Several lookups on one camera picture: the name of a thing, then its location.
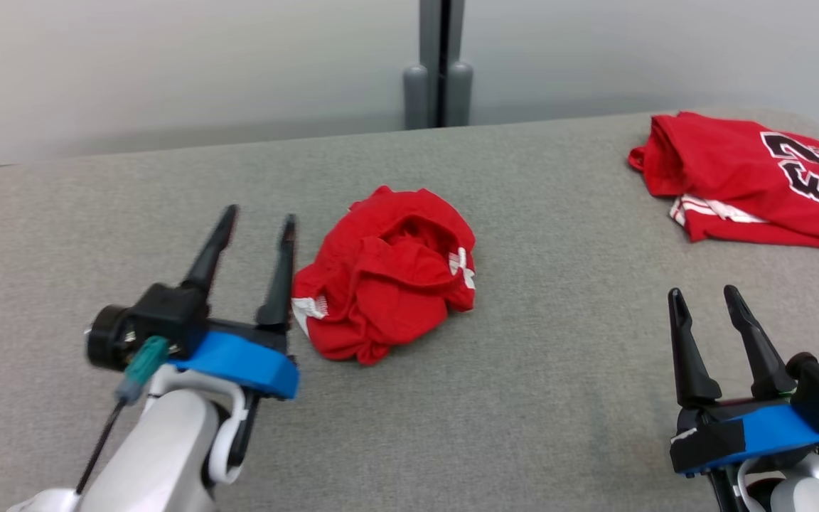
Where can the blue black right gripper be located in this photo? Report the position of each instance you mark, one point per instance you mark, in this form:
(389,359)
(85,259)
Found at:
(758,434)

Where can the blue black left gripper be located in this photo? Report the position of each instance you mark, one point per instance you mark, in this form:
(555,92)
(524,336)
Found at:
(239,359)

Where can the red shorts with white trim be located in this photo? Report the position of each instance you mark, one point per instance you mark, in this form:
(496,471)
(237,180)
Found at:
(381,284)

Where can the red jersey with white sleeves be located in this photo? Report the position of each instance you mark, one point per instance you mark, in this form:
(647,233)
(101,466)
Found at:
(729,171)

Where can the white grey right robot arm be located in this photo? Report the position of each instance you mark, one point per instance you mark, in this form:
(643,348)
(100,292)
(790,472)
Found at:
(800,494)

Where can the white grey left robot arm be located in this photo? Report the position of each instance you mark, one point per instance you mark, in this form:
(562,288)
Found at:
(161,455)

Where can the black round left gripper motor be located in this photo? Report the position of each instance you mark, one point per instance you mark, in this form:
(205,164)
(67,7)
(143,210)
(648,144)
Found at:
(105,341)

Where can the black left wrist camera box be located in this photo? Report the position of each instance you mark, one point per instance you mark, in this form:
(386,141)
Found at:
(168,316)

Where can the grey partition joint post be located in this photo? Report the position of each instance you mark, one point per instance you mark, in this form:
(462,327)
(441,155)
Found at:
(438,57)

